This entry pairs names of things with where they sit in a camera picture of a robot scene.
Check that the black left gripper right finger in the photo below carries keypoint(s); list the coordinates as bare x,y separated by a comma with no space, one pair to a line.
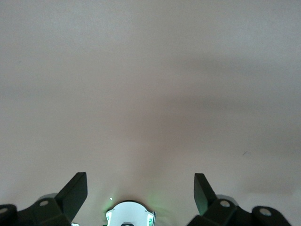
204,200

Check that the brown table cover sheet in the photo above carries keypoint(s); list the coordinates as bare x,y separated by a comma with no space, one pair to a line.
150,94

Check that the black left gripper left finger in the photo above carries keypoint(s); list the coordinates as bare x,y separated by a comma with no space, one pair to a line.
70,197

